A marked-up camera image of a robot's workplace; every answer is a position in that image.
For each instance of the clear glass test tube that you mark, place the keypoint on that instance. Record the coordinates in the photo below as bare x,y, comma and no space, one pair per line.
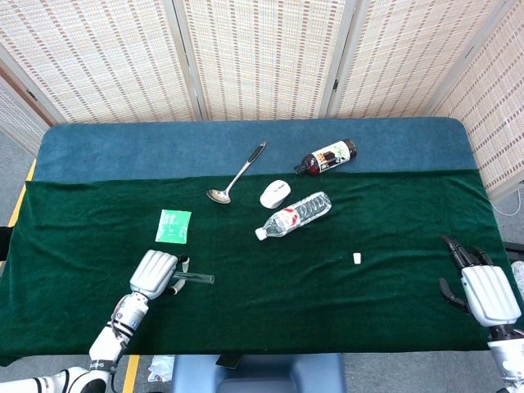
200,278

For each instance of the white plastic object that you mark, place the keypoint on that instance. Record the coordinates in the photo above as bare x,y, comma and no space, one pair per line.
519,274

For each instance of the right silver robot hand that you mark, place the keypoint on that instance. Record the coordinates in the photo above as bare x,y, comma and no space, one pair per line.
489,294

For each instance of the crumpled white plastic wrap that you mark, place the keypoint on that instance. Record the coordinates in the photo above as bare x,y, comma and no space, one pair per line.
159,368

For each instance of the blue table cover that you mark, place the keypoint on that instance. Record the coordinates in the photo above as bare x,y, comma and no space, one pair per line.
143,151

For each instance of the dark tea bottle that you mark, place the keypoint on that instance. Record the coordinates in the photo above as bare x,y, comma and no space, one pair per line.
327,156

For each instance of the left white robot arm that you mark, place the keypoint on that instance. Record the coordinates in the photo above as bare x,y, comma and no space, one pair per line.
123,319

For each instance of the green sachet packet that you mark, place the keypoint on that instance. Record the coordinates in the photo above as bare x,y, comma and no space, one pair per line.
174,226

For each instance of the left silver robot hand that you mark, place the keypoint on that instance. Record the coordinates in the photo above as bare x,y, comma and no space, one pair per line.
153,274

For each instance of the clear plastic water bottle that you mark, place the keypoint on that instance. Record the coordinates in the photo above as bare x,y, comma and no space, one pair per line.
294,215

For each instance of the yellow floor tape strip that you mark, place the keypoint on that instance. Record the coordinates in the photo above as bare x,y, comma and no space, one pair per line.
22,196
131,374

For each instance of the white rubber stopper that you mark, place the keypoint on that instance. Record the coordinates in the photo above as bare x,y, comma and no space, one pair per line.
357,258

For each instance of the white computer mouse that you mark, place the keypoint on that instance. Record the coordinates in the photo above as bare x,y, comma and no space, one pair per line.
274,194

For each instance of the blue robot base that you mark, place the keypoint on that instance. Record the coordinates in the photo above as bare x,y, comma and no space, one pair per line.
262,376

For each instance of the woven bamboo screen panel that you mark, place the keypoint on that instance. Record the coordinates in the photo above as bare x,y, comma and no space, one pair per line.
409,61
102,61
18,118
495,123
262,61

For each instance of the dark green velvet cloth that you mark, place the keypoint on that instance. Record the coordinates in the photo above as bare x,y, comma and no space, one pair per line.
262,294

